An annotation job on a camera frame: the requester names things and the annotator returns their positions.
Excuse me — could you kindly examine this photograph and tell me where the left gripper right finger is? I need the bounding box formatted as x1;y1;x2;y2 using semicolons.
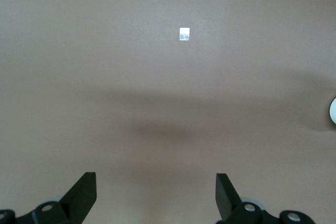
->
215;173;315;224

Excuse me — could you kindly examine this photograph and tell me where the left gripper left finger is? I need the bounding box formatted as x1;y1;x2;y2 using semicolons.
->
0;172;98;224

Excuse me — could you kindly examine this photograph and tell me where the white bowl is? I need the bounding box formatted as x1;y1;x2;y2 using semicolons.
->
329;97;336;125

